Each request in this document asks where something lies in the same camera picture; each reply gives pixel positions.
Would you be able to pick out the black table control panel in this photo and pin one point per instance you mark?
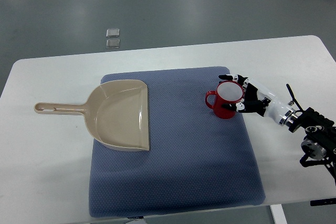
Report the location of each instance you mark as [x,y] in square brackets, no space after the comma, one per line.
[323,202]

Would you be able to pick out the white table leg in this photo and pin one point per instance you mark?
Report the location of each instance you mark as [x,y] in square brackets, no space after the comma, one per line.
[278,214]

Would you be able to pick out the beige plastic dustpan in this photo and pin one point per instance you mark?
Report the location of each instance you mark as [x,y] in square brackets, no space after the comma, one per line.
[116,114]

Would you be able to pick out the upper grey floor plate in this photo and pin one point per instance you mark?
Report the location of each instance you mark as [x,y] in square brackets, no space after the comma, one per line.
[112,32]

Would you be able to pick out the blue textured mat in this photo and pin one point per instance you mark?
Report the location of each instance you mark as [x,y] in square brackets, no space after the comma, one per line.
[197,161]

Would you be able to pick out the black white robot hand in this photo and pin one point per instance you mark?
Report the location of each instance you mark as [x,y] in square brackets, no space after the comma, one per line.
[259,99]

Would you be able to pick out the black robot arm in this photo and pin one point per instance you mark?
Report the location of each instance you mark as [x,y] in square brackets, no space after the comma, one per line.
[318,144]

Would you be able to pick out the red cup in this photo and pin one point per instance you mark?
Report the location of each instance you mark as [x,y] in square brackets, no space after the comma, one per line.
[227,92]

